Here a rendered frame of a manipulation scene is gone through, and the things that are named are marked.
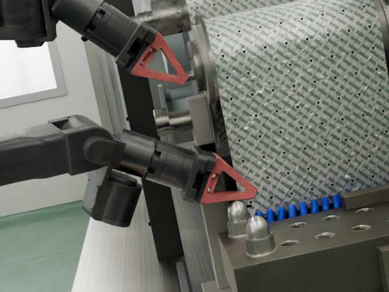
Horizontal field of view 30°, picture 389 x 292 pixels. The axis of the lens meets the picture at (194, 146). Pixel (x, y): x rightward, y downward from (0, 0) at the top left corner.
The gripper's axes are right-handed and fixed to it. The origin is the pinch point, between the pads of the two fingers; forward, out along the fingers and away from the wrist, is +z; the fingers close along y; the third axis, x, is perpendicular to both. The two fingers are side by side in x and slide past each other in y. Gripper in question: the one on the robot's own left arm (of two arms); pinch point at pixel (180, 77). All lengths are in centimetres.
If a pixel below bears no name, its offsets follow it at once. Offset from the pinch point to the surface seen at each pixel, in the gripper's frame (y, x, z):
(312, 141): 5.9, 2.9, 19.4
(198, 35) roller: 1.9, 6.2, -1.4
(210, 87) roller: 3.3, 1.2, 3.7
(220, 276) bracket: -1.6, -21.7, 22.3
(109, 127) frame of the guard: -97, -24, 6
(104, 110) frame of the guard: -98, -20, 2
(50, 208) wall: -547, -170, 49
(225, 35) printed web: 3.3, 8.2, 1.3
